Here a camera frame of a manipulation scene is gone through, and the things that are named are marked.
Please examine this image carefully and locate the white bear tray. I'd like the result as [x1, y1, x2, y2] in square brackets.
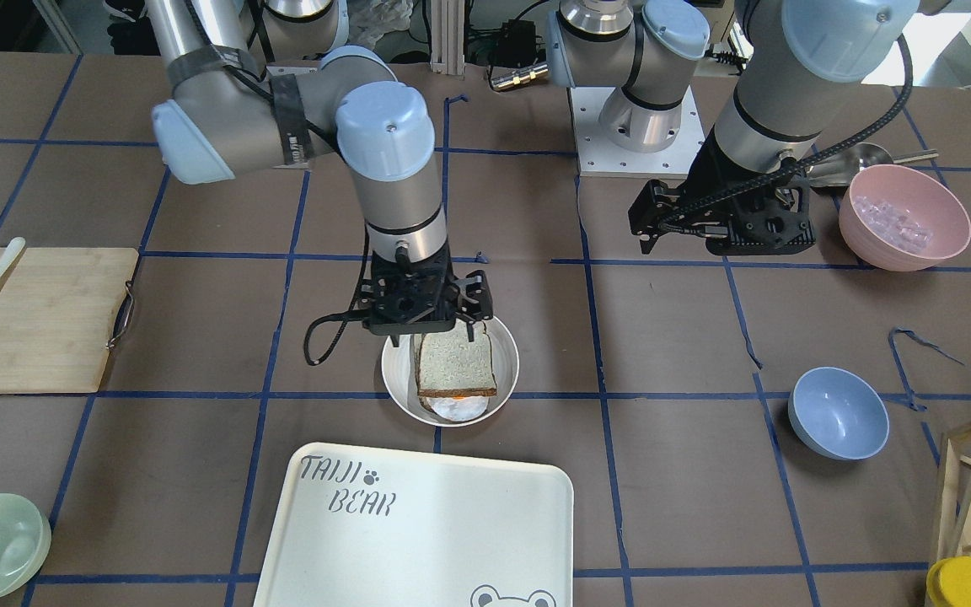
[254, 443, 574, 606]

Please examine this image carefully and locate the bread slice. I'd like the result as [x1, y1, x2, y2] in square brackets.
[412, 321, 497, 397]

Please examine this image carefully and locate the black braided cable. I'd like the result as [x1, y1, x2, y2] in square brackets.
[671, 34, 913, 222]

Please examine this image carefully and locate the metal ladle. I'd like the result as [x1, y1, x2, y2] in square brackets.
[804, 142, 940, 188]

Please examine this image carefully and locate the blue bowl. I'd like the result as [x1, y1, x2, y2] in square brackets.
[787, 368, 890, 461]

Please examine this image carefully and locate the pink bowl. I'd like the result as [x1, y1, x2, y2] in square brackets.
[839, 164, 971, 271]

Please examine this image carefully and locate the white round plate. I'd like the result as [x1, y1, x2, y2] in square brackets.
[378, 318, 520, 427]

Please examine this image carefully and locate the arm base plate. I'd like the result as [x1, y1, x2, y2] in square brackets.
[569, 86, 705, 180]

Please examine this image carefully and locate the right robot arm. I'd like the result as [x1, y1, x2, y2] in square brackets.
[147, 1, 493, 338]

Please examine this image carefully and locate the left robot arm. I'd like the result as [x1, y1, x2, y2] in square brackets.
[547, 1, 920, 256]

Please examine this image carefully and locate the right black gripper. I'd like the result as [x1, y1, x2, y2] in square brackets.
[357, 252, 494, 341]

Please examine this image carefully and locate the fried egg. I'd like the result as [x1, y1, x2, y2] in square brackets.
[423, 395, 490, 423]

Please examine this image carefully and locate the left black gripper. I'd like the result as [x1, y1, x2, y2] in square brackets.
[628, 143, 817, 256]

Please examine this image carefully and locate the wooden cutting board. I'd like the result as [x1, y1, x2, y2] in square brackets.
[0, 247, 138, 395]

